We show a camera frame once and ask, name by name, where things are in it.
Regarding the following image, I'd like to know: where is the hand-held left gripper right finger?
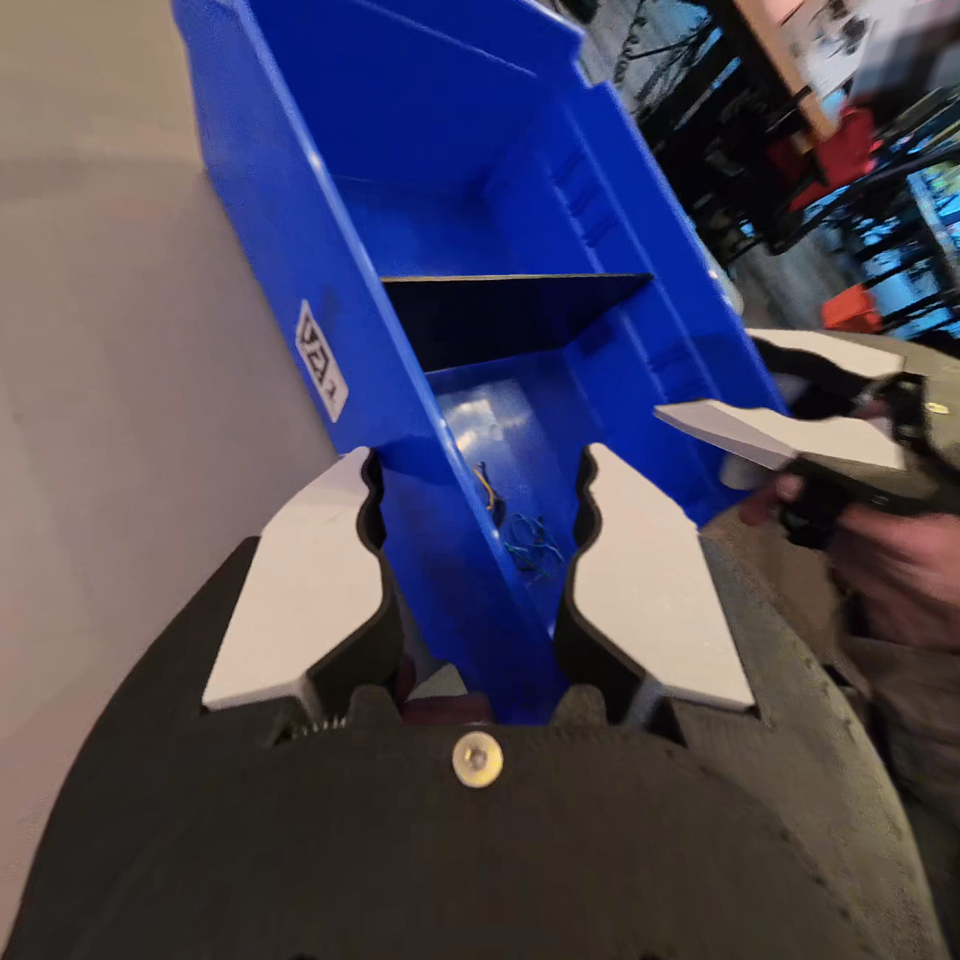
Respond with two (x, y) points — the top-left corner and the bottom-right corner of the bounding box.
(555, 443), (759, 729)

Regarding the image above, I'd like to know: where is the blue plastic bin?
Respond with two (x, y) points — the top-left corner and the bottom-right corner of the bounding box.
(170, 0), (789, 729)

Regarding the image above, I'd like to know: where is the orange plastic object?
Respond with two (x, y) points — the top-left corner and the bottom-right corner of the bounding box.
(822, 285), (886, 334)

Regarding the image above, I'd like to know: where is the black bin divider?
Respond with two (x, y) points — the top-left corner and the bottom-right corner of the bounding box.
(380, 273), (657, 376)

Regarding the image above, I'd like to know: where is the red bag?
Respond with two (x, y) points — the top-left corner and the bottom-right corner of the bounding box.
(818, 105), (886, 181)

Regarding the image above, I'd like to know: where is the wooden workbench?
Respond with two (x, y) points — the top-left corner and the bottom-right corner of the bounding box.
(720, 0), (960, 151)

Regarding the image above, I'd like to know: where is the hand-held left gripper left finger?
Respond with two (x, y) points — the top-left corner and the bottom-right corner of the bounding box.
(200, 446), (403, 718)

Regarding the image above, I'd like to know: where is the bundle of coloured thin wires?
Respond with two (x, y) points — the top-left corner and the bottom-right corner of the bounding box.
(473, 458), (568, 579)

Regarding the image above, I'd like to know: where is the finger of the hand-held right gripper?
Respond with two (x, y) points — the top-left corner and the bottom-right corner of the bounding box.
(653, 398), (912, 474)
(746, 327), (909, 384)

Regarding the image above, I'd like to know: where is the person's right hand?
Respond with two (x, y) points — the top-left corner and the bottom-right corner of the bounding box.
(735, 473), (960, 649)

